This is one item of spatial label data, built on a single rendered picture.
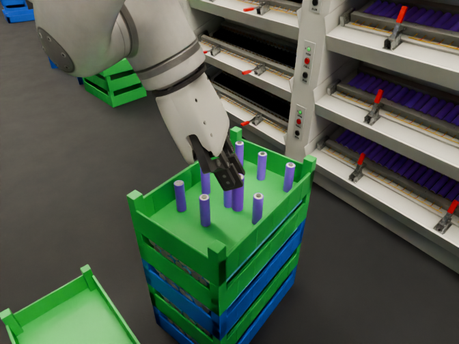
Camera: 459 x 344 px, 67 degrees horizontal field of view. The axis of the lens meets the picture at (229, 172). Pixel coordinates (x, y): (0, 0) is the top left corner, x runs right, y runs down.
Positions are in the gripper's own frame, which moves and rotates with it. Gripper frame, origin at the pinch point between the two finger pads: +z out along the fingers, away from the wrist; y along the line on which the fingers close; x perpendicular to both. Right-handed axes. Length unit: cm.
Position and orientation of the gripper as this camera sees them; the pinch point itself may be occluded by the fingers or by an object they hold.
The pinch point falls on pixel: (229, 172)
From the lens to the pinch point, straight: 50.4
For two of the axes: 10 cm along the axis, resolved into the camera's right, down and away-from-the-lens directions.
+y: -1.5, 5.9, -7.9
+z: 4.2, 7.6, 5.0
